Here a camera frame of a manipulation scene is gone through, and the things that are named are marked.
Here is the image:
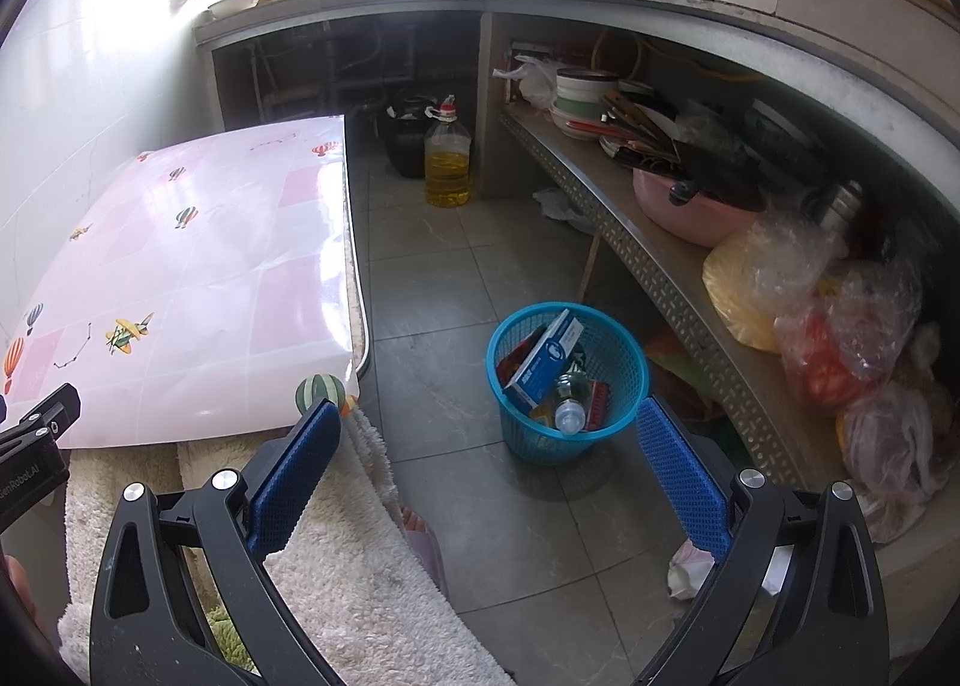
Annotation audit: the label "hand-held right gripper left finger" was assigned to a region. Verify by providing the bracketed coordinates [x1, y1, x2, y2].
[90, 397, 346, 686]

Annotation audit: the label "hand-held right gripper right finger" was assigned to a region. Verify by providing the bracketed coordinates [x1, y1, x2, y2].
[634, 393, 890, 686]

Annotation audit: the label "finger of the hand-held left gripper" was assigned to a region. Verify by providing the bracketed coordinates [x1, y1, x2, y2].
[0, 382, 81, 451]

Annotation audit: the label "green plastic bottle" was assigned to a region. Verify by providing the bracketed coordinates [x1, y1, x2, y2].
[553, 371, 593, 434]

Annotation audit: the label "blue plastic waste basket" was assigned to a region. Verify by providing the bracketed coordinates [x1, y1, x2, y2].
[485, 301, 648, 468]

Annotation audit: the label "blue white medicine box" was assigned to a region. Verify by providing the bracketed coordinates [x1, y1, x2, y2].
[500, 308, 586, 412]

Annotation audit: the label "red snack packet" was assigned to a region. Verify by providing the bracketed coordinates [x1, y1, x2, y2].
[496, 329, 547, 387]

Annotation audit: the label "crumpled pink white paper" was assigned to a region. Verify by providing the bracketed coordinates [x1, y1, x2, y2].
[666, 538, 719, 602]

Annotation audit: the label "white fluffy towel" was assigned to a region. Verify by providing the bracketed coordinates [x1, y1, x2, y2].
[58, 405, 515, 686]

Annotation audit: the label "pink slipper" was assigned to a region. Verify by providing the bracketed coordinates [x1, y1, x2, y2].
[401, 506, 451, 601]

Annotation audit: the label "yellow green cloth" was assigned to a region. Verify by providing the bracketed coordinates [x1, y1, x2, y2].
[204, 603, 257, 676]

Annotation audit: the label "red plastic bag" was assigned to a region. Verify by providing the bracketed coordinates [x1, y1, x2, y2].
[774, 266, 923, 418]

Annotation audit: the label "yellow plastic bag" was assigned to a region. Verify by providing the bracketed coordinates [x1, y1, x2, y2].
[702, 230, 796, 355]

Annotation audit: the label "pink plastic bag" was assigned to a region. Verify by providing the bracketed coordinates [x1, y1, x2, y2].
[835, 382, 952, 544]

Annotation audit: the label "perforated metal shelf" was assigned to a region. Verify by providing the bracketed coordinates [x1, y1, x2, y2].
[497, 102, 856, 469]

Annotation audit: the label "pink printed tablecloth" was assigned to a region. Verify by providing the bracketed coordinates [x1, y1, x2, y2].
[0, 114, 362, 448]

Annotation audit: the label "clear plastic bag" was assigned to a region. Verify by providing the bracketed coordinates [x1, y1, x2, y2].
[742, 208, 852, 316]

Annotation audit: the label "pink plastic basin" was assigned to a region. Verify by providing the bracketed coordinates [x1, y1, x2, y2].
[632, 164, 766, 248]

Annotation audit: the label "crumpled white bag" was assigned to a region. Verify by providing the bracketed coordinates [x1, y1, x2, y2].
[532, 187, 595, 235]

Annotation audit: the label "stainless steel container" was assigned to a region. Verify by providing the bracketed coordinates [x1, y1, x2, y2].
[802, 179, 865, 244]

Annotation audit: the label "cooking oil bottle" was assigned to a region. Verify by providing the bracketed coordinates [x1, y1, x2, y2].
[423, 95, 475, 209]

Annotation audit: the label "dark ceramic jar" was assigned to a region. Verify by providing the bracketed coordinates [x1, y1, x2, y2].
[385, 95, 440, 178]

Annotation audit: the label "plain white bowl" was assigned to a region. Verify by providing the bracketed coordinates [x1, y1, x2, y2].
[550, 104, 608, 143]

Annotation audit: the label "pale green bowl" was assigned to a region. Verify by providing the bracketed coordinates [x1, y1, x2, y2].
[553, 93, 612, 119]

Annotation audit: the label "grey drain pipes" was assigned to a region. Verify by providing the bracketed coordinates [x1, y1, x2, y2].
[251, 18, 421, 124]

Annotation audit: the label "white plastic bag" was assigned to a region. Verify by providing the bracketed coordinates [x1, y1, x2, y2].
[493, 54, 560, 111]

